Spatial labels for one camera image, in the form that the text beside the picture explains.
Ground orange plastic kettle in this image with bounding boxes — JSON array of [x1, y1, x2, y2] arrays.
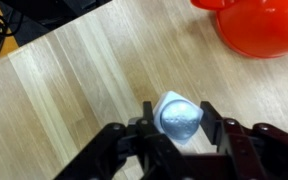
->
[[189, 0, 288, 60]]

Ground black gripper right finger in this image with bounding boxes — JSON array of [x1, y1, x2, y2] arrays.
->
[[199, 100, 288, 180]]

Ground silver white small cup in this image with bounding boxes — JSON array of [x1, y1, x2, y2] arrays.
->
[[152, 90, 205, 146]]

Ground black equipment frame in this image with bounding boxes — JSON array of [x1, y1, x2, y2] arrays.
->
[[0, 0, 114, 48]]

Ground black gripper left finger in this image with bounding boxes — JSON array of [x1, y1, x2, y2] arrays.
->
[[53, 101, 192, 180]]

